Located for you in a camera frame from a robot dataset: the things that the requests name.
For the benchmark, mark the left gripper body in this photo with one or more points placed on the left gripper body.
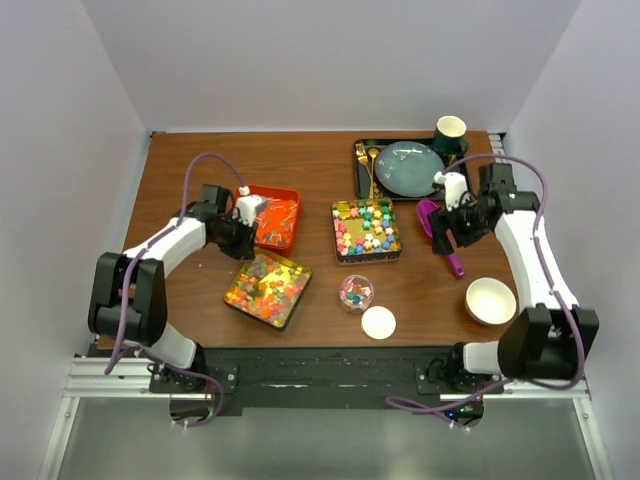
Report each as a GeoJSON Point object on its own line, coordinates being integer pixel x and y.
{"type": "Point", "coordinates": [234, 237]}

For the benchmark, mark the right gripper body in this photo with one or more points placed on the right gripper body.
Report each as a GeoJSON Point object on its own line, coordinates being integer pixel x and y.
{"type": "Point", "coordinates": [462, 222]}

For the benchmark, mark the orange candy box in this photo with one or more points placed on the orange candy box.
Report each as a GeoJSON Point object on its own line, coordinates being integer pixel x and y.
{"type": "Point", "coordinates": [277, 224]}

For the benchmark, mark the candy tin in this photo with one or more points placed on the candy tin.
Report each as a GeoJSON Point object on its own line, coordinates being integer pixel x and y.
{"type": "Point", "coordinates": [365, 231]}
{"type": "Point", "coordinates": [268, 288]}

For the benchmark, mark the clear plastic jar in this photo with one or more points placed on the clear plastic jar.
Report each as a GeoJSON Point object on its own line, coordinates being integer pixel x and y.
{"type": "Point", "coordinates": [356, 294]}

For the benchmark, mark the gold jar lid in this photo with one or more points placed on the gold jar lid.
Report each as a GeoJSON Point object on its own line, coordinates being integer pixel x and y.
{"type": "Point", "coordinates": [378, 322]}

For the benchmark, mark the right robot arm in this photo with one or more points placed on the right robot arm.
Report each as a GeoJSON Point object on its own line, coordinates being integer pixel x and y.
{"type": "Point", "coordinates": [548, 341]}

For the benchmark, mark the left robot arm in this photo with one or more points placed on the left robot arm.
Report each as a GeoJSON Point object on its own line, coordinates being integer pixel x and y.
{"type": "Point", "coordinates": [129, 298]}

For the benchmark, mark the blue ceramic plate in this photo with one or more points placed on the blue ceramic plate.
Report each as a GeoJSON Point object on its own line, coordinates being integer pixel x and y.
{"type": "Point", "coordinates": [407, 168]}

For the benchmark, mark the dark green cup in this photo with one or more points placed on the dark green cup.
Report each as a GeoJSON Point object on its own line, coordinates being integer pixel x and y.
{"type": "Point", "coordinates": [449, 136]}

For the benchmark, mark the white paper bowl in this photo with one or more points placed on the white paper bowl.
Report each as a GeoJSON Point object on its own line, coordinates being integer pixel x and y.
{"type": "Point", "coordinates": [490, 302]}

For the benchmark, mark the gold spoon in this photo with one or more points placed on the gold spoon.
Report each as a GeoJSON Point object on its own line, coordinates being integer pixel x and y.
{"type": "Point", "coordinates": [373, 165]}

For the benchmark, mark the gold fork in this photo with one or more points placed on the gold fork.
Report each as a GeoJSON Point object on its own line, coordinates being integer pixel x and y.
{"type": "Point", "coordinates": [364, 160]}

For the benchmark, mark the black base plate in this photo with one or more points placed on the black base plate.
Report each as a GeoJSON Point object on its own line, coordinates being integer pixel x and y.
{"type": "Point", "coordinates": [337, 378]}

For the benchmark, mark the aluminium frame rail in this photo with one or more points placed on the aluminium frame rail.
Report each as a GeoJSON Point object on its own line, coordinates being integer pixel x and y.
{"type": "Point", "coordinates": [130, 378]}

